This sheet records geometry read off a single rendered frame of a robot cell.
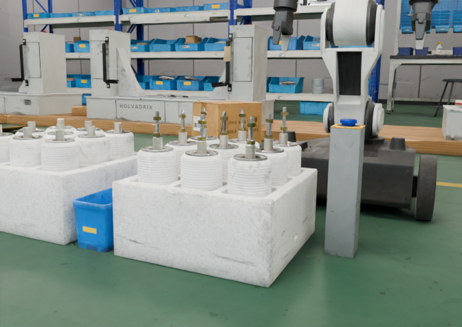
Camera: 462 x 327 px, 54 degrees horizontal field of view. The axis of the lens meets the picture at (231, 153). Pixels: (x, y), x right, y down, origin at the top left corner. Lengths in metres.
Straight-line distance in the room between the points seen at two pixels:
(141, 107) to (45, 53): 1.15
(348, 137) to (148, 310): 0.57
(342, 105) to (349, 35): 0.25
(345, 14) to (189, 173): 0.81
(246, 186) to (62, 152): 0.51
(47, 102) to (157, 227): 3.39
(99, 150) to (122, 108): 2.38
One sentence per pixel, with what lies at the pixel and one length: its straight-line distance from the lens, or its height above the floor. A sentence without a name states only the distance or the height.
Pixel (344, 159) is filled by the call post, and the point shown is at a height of 0.24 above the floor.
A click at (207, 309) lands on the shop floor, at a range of 0.88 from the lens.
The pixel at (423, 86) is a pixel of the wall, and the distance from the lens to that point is 9.32.
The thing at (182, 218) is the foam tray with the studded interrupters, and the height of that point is 0.12.
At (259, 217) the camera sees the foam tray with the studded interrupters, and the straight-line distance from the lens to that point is 0.91.
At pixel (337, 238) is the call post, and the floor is 0.04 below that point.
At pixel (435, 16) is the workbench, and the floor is 1.32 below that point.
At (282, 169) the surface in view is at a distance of 1.06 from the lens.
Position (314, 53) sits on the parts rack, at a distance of 5.74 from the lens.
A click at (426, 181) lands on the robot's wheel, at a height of 0.14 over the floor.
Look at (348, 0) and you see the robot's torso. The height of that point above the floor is 0.68.
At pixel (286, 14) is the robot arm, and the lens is 1.70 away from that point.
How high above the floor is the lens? 0.42
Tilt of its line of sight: 9 degrees down
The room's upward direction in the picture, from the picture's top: 1 degrees clockwise
